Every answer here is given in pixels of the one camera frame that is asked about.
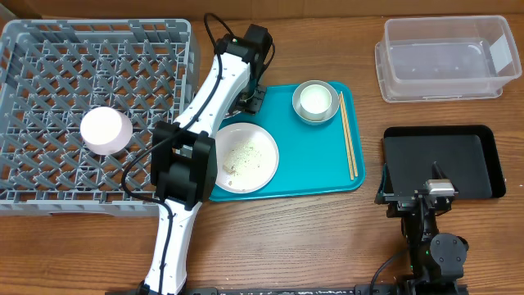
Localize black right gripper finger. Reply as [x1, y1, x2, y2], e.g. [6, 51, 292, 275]
[378, 163, 394, 196]
[431, 161, 448, 179]

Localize white cup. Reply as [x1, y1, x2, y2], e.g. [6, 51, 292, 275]
[300, 84, 332, 121]

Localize pink cup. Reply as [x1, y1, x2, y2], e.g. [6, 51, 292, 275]
[80, 107, 133, 156]

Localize grey plastic dishwasher rack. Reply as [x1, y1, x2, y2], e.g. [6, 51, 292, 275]
[1, 19, 201, 216]

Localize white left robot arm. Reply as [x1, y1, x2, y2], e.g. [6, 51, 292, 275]
[139, 31, 274, 294]

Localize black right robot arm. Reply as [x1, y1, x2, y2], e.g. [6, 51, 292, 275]
[369, 163, 469, 295]

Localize black rectangular tray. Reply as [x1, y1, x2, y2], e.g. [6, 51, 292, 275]
[382, 125, 506, 200]

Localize wooden chopstick outer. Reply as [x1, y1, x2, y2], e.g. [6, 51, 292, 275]
[339, 92, 358, 180]

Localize wooden chopstick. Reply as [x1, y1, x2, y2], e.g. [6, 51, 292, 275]
[339, 92, 358, 180]
[339, 92, 355, 181]

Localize grey ceramic bowl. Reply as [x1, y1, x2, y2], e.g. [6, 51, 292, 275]
[292, 80, 340, 125]

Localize white round plate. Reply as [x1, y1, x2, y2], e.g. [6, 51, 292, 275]
[215, 122, 279, 194]

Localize teal plastic serving tray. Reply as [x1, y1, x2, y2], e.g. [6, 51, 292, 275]
[210, 81, 366, 202]

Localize wooden chopstick inner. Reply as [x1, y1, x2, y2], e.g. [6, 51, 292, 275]
[339, 92, 355, 181]

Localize clear plastic storage bin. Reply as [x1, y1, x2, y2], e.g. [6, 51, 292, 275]
[374, 16, 522, 103]

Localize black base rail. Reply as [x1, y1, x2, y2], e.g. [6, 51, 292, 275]
[105, 284, 469, 295]

